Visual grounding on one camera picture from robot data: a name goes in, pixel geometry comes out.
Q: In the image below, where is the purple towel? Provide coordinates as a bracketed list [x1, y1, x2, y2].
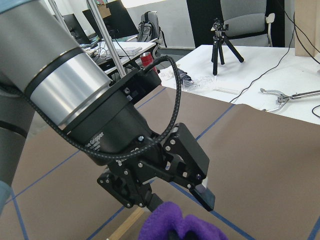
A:
[138, 201, 228, 240]

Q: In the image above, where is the red cylinder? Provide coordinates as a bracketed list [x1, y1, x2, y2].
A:
[139, 52, 154, 68]

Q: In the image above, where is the aluminium frame post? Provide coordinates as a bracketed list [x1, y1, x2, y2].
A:
[86, 0, 126, 78]

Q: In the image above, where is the black computer monitor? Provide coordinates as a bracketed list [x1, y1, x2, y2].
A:
[62, 14, 91, 45]

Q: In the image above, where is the grey backpack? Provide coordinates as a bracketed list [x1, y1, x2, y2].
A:
[137, 11, 168, 48]

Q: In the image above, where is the grey office chair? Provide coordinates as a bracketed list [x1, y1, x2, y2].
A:
[220, 0, 276, 47]

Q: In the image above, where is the metal reacher grabber tool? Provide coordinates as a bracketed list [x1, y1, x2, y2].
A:
[260, 88, 320, 113]

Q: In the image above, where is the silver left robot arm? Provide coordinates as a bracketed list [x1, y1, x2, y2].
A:
[0, 0, 215, 211]

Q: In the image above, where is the crumpled clear plastic bag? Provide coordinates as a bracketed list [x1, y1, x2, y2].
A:
[159, 70, 215, 93]

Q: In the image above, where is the wooden board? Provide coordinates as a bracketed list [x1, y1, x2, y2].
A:
[294, 0, 320, 57]

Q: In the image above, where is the black camera tripod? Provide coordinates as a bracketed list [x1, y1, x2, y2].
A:
[210, 18, 245, 76]

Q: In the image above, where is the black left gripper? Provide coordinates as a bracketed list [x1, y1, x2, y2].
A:
[64, 69, 216, 212]

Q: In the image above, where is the folded dark blue umbrella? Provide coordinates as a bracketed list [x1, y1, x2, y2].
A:
[178, 69, 192, 84]

